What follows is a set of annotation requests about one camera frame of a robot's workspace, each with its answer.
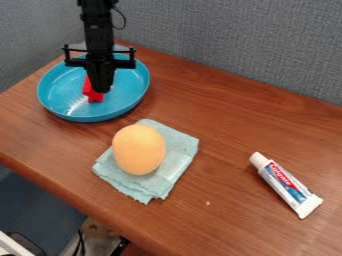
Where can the tan table leg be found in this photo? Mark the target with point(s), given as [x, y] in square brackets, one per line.
[101, 240]

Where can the light blue folded cloth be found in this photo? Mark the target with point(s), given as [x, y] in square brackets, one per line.
[154, 185]

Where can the blue plate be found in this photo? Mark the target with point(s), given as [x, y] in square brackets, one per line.
[68, 95]

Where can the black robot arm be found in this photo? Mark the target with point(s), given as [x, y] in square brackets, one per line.
[97, 14]

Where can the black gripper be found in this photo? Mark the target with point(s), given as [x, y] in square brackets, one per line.
[100, 58]

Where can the red block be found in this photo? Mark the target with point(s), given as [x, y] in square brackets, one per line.
[90, 93]

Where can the orange mango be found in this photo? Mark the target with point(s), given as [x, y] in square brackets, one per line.
[140, 149]

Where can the white toothpaste tube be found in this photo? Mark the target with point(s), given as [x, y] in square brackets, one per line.
[292, 190]

